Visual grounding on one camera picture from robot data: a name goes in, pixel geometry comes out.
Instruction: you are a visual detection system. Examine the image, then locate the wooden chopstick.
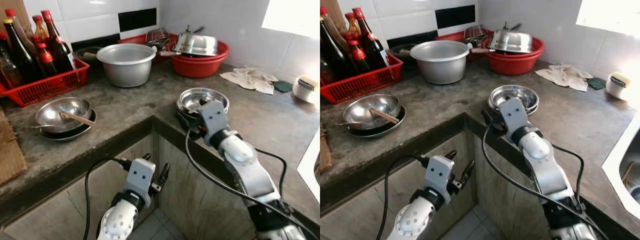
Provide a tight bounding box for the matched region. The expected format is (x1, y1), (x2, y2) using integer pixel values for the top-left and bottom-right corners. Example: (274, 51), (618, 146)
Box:
(621, 161), (636, 184)
(61, 112), (96, 127)
(370, 107), (400, 123)
(60, 110), (96, 125)
(370, 108), (400, 125)

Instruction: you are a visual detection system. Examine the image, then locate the metal spoon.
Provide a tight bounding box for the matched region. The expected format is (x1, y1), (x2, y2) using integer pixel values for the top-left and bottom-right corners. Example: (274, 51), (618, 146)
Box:
(29, 111), (68, 129)
(330, 109), (376, 126)

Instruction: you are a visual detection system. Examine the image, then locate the red plastic basin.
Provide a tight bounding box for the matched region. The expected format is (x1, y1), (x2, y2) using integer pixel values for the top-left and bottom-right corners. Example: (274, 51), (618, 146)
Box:
(484, 36), (546, 76)
(170, 39), (231, 79)

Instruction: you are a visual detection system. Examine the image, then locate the white crumpled cloth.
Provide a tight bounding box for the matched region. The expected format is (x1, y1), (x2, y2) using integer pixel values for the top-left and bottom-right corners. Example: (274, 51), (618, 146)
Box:
(220, 67), (279, 95)
(535, 64), (593, 92)

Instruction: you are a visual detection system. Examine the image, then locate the dark metal plate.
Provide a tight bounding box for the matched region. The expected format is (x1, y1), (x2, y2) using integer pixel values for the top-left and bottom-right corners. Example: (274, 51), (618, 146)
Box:
(346, 105), (407, 139)
(39, 107), (97, 142)

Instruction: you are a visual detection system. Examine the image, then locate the aluminium cooking pot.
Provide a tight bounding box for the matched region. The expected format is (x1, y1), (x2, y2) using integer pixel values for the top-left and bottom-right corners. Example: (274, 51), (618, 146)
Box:
(96, 43), (157, 89)
(410, 40), (471, 85)

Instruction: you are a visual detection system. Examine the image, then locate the red plastic mesh basket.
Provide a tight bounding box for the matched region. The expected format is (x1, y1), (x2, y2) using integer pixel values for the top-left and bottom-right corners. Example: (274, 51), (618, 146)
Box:
(320, 52), (404, 104)
(0, 56), (91, 108)
(435, 30), (493, 62)
(118, 32), (178, 65)

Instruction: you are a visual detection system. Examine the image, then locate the white cup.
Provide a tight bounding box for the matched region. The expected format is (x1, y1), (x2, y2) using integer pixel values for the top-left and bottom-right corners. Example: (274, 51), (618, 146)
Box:
(606, 75), (632, 101)
(292, 79), (321, 105)

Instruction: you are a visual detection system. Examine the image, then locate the yellow sponge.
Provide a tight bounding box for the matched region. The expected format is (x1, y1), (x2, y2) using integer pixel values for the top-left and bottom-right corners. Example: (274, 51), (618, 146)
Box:
(610, 71), (632, 89)
(299, 75), (320, 92)

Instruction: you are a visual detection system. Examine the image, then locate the black pan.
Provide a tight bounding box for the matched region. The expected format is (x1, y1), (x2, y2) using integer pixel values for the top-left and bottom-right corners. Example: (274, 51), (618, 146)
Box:
(72, 46), (103, 63)
(387, 43), (416, 61)

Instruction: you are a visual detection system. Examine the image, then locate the stainless steel sink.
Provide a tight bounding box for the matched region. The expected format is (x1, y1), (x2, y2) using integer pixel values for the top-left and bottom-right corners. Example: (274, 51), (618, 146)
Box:
(602, 111), (640, 221)
(297, 127), (321, 203)

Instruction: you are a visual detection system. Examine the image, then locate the woven bamboo mat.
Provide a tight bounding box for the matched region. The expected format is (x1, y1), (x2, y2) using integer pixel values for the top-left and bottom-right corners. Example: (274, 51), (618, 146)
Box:
(320, 127), (334, 175)
(0, 107), (28, 186)

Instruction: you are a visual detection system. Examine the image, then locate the dark labelled bottle red cap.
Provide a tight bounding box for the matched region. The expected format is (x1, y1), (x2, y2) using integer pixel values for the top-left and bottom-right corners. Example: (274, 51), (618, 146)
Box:
(352, 7), (389, 69)
(41, 10), (77, 72)

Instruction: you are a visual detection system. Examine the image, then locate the small bottle red cap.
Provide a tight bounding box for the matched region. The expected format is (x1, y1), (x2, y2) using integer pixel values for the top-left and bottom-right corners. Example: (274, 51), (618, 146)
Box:
(35, 42), (60, 79)
(347, 40), (370, 75)

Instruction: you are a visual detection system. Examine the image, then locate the brown bottle red cap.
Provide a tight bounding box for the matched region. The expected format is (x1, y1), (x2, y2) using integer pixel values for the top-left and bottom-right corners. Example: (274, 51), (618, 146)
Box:
(32, 15), (51, 46)
(344, 12), (362, 43)

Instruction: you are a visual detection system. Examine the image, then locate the wooden cutting board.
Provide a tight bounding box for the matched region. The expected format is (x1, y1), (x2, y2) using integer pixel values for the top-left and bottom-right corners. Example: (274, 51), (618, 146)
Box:
(327, 0), (347, 28)
(0, 0), (32, 38)

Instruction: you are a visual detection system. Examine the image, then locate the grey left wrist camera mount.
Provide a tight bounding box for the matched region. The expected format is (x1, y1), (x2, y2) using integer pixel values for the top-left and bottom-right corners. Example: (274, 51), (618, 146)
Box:
(424, 155), (456, 203)
(124, 158), (157, 207)

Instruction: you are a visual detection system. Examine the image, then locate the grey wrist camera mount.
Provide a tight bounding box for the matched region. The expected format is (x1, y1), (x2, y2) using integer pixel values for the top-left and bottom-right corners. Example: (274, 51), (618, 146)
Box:
(199, 100), (229, 146)
(424, 155), (456, 203)
(498, 97), (529, 144)
(124, 158), (157, 207)

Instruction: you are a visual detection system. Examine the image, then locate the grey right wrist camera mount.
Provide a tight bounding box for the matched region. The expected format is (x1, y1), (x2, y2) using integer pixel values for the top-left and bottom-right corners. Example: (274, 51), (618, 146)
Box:
(498, 97), (529, 144)
(199, 100), (229, 146)

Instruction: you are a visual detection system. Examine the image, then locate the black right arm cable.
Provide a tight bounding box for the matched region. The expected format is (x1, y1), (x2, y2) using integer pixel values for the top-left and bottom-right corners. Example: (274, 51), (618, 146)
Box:
(252, 146), (289, 203)
(481, 122), (612, 240)
(550, 143), (586, 211)
(184, 127), (321, 240)

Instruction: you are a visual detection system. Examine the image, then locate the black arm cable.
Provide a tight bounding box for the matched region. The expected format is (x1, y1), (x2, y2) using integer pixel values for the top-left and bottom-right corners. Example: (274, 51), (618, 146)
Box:
(184, 127), (321, 240)
(550, 143), (586, 211)
(481, 122), (612, 240)
(382, 154), (431, 240)
(82, 157), (132, 240)
(252, 146), (289, 203)

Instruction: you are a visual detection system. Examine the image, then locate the wire mesh strainer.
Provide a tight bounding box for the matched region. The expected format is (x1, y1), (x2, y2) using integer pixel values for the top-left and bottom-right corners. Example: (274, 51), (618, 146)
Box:
(145, 27), (183, 57)
(462, 25), (496, 54)

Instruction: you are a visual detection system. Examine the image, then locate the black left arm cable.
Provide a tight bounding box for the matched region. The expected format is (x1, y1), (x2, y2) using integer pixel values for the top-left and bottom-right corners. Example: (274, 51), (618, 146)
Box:
(382, 154), (431, 240)
(82, 157), (132, 240)

